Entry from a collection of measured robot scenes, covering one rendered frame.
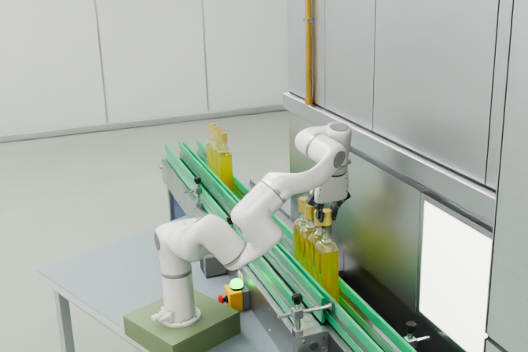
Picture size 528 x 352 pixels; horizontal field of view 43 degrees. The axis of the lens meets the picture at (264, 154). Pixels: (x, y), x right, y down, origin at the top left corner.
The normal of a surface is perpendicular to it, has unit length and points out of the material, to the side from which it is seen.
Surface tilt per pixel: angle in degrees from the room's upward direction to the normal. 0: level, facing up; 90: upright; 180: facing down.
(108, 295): 0
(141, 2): 90
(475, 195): 90
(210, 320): 2
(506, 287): 90
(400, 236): 90
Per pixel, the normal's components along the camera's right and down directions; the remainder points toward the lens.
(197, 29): 0.35, 0.27
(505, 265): -0.94, 0.13
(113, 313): -0.03, -0.96
